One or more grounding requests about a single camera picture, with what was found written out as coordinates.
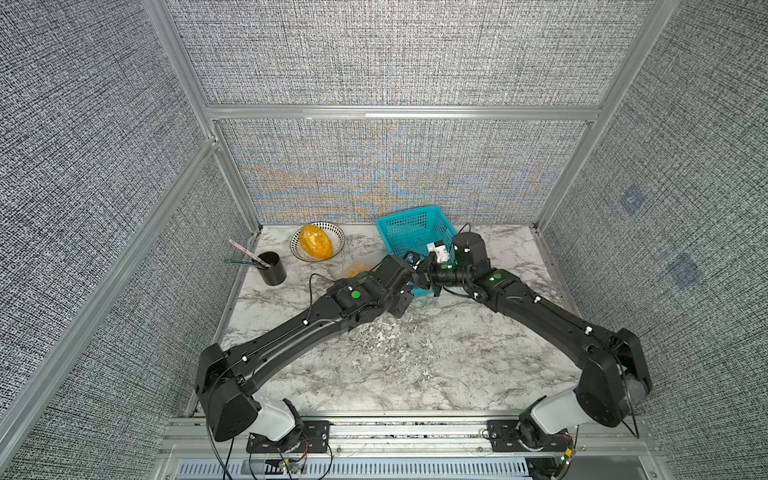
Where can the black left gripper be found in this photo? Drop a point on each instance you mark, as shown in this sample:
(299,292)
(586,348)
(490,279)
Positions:
(406,298)

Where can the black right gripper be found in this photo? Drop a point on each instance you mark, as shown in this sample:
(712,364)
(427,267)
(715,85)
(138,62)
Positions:
(426,276)

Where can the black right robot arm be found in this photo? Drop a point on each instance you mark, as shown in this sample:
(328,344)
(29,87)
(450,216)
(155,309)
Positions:
(614,377)

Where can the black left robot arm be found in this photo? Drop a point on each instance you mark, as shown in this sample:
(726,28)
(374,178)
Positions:
(228,382)

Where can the teal plastic basket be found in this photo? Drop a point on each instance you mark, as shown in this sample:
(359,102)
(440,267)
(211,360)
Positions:
(413,231)

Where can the yellow crumbed bread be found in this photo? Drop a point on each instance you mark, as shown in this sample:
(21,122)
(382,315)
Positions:
(315,242)

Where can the black cup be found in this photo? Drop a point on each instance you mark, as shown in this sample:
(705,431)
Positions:
(274,273)

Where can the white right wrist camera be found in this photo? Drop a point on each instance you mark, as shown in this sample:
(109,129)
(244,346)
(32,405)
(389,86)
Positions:
(440,250)

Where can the pink handled utensil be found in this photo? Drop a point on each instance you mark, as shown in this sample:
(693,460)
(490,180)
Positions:
(252,256)

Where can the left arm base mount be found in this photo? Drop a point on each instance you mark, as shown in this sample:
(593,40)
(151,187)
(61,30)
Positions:
(311,437)

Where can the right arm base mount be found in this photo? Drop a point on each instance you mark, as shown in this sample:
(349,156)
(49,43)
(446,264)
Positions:
(528,437)

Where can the aluminium front rail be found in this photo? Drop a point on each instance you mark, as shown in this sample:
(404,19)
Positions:
(414,445)

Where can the aluminium enclosure frame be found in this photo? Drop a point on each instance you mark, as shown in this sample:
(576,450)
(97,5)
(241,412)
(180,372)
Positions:
(105,126)

